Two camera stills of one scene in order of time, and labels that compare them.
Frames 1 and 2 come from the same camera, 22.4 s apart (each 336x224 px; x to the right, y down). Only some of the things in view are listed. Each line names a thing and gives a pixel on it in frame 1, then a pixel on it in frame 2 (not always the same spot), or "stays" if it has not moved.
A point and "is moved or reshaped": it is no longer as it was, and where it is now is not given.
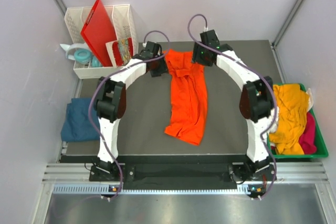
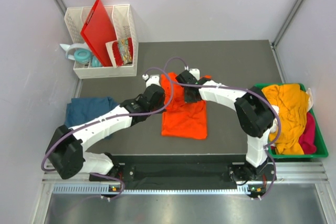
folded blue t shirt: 76,126 stays
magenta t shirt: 307,138 stays
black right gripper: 196,58 to 188,99
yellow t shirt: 292,102 stays
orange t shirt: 189,110 is moved or reshaped
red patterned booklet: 121,51 stays
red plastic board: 98,30 stays
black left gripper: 162,68 to 161,102
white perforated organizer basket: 121,19 stays
